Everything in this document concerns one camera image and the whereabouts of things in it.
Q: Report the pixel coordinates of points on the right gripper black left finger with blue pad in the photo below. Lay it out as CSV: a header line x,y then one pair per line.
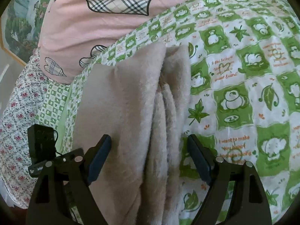
x,y
49,205

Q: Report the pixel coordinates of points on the beige fleece garment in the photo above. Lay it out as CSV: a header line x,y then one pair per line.
x,y
141,103

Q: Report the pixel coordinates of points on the white red floral bedsheet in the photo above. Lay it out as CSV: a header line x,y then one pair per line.
x,y
34,99

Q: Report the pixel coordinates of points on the pink quilt plaid hearts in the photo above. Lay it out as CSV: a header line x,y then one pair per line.
x,y
74,32

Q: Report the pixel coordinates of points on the green white checkered blanket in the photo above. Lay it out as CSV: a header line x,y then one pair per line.
x,y
244,93

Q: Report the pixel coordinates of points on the landscape picture wooden frame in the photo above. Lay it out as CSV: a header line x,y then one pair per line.
x,y
21,25

